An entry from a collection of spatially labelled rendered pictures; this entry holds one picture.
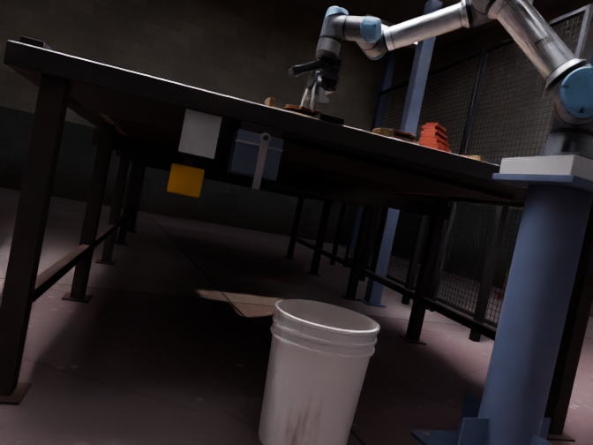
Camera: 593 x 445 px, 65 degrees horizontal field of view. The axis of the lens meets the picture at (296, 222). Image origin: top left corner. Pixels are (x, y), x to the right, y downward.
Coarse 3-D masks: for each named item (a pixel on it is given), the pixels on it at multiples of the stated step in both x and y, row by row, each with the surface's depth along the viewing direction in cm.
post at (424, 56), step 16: (432, 0) 354; (432, 48) 357; (416, 64) 359; (416, 80) 356; (416, 96) 357; (416, 112) 358; (400, 128) 365; (416, 128) 360; (384, 208) 366; (384, 224) 361; (384, 240) 361; (384, 256) 362; (384, 272) 364; (368, 288) 368; (368, 304) 359
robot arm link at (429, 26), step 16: (464, 0) 146; (432, 16) 150; (448, 16) 148; (464, 16) 146; (480, 16) 144; (384, 32) 157; (400, 32) 154; (416, 32) 153; (432, 32) 152; (384, 48) 158
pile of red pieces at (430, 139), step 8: (424, 128) 256; (432, 128) 253; (440, 128) 256; (424, 136) 255; (432, 136) 252; (440, 136) 257; (424, 144) 254; (432, 144) 251; (440, 144) 256; (448, 144) 264; (448, 152) 264
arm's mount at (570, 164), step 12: (540, 156) 130; (552, 156) 126; (564, 156) 123; (576, 156) 121; (504, 168) 141; (516, 168) 136; (528, 168) 133; (540, 168) 129; (552, 168) 126; (564, 168) 122; (576, 168) 121; (588, 168) 123
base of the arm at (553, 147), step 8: (560, 128) 133; (568, 128) 132; (576, 128) 131; (552, 136) 135; (560, 136) 133; (568, 136) 131; (576, 136) 131; (584, 136) 130; (592, 136) 132; (552, 144) 134; (560, 144) 132; (568, 144) 131; (576, 144) 130; (584, 144) 130; (592, 144) 131; (544, 152) 135; (552, 152) 132; (560, 152) 131; (568, 152) 130; (576, 152) 129; (584, 152) 129; (592, 152) 130; (592, 160) 130
